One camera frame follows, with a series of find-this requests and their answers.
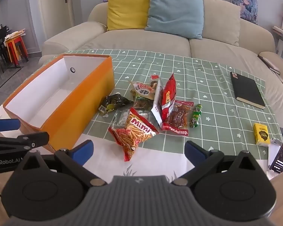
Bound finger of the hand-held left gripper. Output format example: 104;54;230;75
0;132;50;151
0;117;21;132

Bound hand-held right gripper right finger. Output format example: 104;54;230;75
171;140;266;186

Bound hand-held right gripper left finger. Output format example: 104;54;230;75
15;140;107;186

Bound green candy packet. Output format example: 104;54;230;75
189;104;202;128

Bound red label dried meat packet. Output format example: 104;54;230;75
161;100;194;136

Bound orange cardboard box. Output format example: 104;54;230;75
2;54;115;153

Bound clear white candy packet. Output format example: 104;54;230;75
113;108;132;126

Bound red shrimp stick packet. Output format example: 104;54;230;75
108;107;159;162

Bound dark green snack packet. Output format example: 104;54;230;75
98;94;134;117

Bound red white snack packet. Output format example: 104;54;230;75
151;73;177;131

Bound green label raisin packet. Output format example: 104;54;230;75
133;94;156;110

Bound clear orange snack packet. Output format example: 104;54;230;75
128;79;156;99

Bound clear nut packet red label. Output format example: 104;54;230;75
151;75;164;92

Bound books on sofa arm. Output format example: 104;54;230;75
258;54;281;74

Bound white printed tablecloth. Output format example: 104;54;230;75
0;105;281;177

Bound small yellow box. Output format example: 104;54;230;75
253;123;271;147

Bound green checkered tablecloth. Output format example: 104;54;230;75
39;49;280;170

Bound red stool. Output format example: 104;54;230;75
6;38;29;69

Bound black notebook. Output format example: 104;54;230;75
230;71;266;109

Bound yellow stool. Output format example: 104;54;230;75
6;36;24;47

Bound pale cloth on stool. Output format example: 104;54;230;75
4;29;27;42

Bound beige sofa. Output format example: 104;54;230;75
39;0;283;113

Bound white door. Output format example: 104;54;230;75
38;0;75;30

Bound beige pillow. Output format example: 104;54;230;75
195;0;241;47

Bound light blue pillow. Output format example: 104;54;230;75
144;0;204;40

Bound yellow pillow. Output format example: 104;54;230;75
106;0;151;31

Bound printed figure pillow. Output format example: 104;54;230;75
230;0;259;25

